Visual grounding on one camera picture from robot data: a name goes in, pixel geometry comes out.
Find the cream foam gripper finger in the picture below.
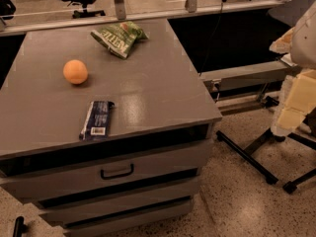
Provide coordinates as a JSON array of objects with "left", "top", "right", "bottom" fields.
[{"left": 271, "top": 69, "right": 316, "bottom": 136}]

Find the green jalapeno chip bag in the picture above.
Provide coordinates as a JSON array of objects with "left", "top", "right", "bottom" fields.
[{"left": 90, "top": 21, "right": 148, "bottom": 59}]

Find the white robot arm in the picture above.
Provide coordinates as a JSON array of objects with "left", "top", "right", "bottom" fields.
[{"left": 270, "top": 2, "right": 316, "bottom": 136}]

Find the grey drawer cabinet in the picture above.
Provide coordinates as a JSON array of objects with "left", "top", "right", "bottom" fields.
[{"left": 0, "top": 20, "right": 221, "bottom": 237}]

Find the dark blue snack bar wrapper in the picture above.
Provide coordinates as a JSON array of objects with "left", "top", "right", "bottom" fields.
[{"left": 79, "top": 101, "right": 115, "bottom": 140}]

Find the orange fruit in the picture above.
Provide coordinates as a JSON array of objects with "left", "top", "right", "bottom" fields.
[{"left": 63, "top": 59, "right": 88, "bottom": 85}]

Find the black drawer handle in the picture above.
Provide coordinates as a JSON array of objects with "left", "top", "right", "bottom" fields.
[{"left": 100, "top": 164, "right": 134, "bottom": 180}]

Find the grey metal railing frame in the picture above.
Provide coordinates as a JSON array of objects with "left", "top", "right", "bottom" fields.
[{"left": 1, "top": 0, "right": 291, "bottom": 36}]

